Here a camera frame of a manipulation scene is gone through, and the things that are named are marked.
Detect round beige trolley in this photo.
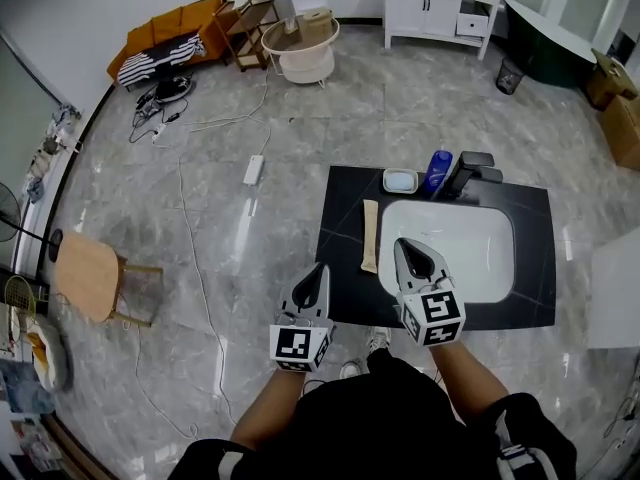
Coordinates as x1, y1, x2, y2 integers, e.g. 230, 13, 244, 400
261, 10, 341, 90

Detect person's white right shoe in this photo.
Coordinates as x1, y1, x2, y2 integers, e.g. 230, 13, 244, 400
367, 326, 393, 357

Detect black standing fan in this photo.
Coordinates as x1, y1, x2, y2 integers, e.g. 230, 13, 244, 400
0, 182, 64, 263

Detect white soap dish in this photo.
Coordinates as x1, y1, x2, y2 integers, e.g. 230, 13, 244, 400
382, 167, 420, 195

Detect white bathroom cabinet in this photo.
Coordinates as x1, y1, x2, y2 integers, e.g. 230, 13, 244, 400
382, 0, 506, 62

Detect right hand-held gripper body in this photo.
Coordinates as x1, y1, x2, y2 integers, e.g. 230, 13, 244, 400
393, 276, 467, 348

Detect white sink basin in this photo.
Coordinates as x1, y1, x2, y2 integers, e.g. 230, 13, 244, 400
378, 199, 516, 305

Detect long white cable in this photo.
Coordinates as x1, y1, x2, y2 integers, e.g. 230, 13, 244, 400
133, 153, 238, 439

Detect black round device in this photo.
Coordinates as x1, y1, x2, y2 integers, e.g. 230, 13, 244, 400
154, 74, 194, 102

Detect black white striped cloth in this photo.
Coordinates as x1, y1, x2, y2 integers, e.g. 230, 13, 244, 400
117, 33, 208, 89

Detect person's right forearm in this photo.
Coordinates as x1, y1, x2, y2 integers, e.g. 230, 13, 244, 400
430, 340, 511, 425

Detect long white power strip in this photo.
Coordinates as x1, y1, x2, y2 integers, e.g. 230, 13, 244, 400
242, 154, 265, 186

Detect grey pet bed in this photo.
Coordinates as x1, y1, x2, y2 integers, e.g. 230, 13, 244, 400
25, 317, 76, 393

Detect black faucet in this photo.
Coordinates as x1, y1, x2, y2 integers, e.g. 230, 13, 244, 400
443, 151, 505, 201

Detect person's left forearm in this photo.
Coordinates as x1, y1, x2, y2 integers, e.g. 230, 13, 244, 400
229, 367, 306, 452

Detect person's black clothing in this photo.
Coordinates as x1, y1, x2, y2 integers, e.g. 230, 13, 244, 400
167, 347, 579, 480

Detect orange sofa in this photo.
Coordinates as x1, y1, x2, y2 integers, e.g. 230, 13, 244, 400
106, 0, 236, 87

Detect wooden shelf rack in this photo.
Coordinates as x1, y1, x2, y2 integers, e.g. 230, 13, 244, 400
213, 0, 282, 74

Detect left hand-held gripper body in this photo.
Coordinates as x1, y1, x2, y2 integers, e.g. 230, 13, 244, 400
269, 308, 336, 373

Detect wooden stool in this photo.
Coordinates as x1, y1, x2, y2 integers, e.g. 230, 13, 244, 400
53, 231, 165, 329

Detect yellow racket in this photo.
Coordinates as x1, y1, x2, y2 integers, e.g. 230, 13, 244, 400
3, 274, 51, 320

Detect black wire trash bin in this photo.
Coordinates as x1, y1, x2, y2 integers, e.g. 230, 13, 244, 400
495, 57, 525, 96

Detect blue bottle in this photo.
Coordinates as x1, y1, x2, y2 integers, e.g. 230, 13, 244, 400
423, 149, 454, 197

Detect white square tub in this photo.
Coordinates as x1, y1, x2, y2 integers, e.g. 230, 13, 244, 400
585, 227, 640, 351

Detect black vanity cabinet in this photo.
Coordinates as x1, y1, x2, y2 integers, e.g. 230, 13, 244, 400
314, 165, 558, 332

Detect dark green bathtub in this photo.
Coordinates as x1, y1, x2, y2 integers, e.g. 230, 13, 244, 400
503, 0, 599, 90

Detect beige paper cone wrapper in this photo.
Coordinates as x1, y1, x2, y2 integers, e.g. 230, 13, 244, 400
360, 199, 384, 274

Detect cardboard boxes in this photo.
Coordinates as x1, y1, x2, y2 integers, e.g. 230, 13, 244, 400
584, 48, 640, 112

